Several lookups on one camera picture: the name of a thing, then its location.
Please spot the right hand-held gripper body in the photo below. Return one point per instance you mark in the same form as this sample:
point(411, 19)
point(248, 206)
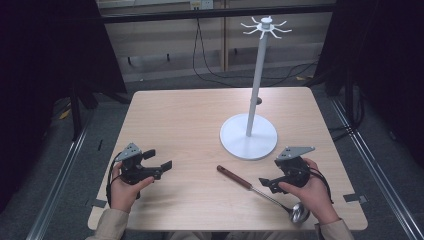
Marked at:
point(295, 170)

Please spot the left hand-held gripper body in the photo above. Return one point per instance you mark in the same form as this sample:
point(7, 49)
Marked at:
point(133, 170)

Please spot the white hook rack stand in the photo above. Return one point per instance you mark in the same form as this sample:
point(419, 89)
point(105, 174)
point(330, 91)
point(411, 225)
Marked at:
point(248, 135)

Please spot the person's left hand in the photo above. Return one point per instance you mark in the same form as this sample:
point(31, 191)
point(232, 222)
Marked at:
point(125, 195)

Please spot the person's right hand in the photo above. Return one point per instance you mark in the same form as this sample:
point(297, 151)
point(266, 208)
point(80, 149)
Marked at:
point(315, 196)

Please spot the grey tape strip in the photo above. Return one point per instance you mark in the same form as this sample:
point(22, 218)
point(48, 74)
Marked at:
point(98, 203)
point(355, 198)

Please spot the black metal stand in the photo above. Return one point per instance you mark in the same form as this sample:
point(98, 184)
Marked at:
point(76, 113)

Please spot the yellow floor tape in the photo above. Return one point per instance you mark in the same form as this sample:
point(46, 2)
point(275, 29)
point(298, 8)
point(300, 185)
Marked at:
point(65, 114)
point(304, 78)

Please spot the dark curtain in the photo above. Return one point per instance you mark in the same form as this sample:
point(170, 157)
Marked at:
point(383, 60)
point(40, 66)

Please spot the metal floor rail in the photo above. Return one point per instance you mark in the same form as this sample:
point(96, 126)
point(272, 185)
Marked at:
point(58, 186)
point(376, 173)

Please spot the white wall socket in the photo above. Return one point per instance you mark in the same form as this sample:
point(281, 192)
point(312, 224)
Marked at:
point(201, 4)

